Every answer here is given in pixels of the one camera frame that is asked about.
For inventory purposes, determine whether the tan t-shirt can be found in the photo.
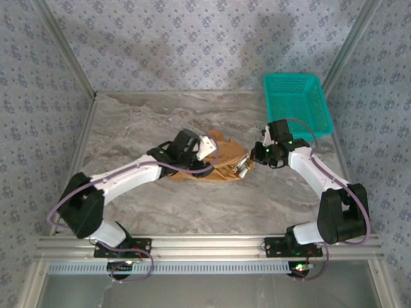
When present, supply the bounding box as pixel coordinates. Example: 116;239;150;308
168;130;258;184

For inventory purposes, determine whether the black controller board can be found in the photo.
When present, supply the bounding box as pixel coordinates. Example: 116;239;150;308
286;261;315;280
107;260;135;280

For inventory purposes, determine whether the wide grooved aluminium rail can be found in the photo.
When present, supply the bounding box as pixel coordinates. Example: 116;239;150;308
33;234;385;262

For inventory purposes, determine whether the grey slotted cable duct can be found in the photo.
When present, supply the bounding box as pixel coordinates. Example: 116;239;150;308
48;260;317;276

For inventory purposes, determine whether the aluminium frame bar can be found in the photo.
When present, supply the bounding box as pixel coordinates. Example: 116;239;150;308
320;0;385;94
49;94;99;237
367;259;398;308
17;259;49;308
31;0;99;100
330;131;369;235

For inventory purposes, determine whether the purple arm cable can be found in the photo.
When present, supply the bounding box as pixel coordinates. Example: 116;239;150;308
47;141;221;284
287;117;372;282

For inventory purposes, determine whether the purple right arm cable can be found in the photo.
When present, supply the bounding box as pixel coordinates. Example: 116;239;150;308
287;117;372;282

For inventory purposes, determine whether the teal plastic basket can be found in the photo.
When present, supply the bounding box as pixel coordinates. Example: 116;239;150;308
263;73;335;142

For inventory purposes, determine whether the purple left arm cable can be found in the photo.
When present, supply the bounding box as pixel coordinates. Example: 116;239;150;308
47;141;221;284

